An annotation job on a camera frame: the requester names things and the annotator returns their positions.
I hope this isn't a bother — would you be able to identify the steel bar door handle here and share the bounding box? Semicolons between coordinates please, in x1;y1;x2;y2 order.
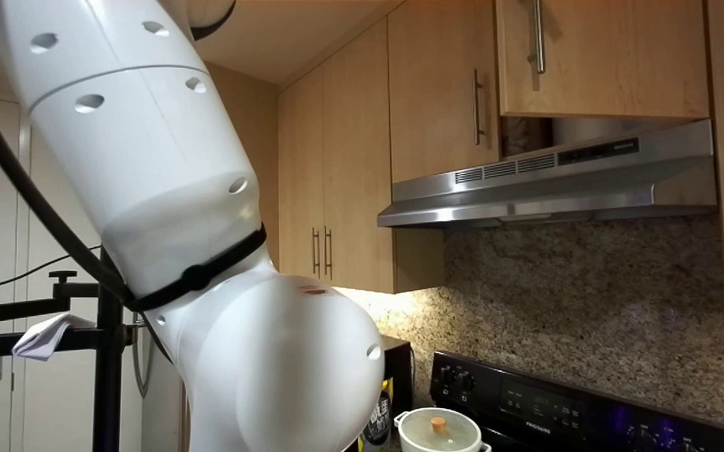
471;67;490;147
319;224;338;280
526;0;549;77
308;226;325;278

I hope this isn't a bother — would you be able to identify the light wood cabinet door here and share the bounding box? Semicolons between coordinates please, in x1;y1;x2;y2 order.
387;0;504;185
495;0;715;121

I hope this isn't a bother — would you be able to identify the wood cabinet side panel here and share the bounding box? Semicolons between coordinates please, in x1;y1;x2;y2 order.
389;224;447;295

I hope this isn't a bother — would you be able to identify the black countertop appliance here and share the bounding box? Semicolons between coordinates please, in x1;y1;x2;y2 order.
359;333;416;452

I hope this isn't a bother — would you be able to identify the stainless steel range hood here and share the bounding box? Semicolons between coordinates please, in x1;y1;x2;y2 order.
378;117;719;230

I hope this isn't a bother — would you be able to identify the white pot with lid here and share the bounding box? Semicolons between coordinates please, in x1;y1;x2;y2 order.
389;403;494;452

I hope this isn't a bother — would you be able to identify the black stove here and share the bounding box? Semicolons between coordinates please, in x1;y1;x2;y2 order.
428;351;724;452

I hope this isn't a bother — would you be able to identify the black metal stand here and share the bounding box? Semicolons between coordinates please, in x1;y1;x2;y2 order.
0;268;144;452

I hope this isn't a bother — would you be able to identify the white crumpled cloth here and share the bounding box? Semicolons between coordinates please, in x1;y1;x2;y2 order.
10;312;98;363

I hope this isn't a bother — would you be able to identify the thick black cable bundle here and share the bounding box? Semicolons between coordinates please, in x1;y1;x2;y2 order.
0;48;144;314

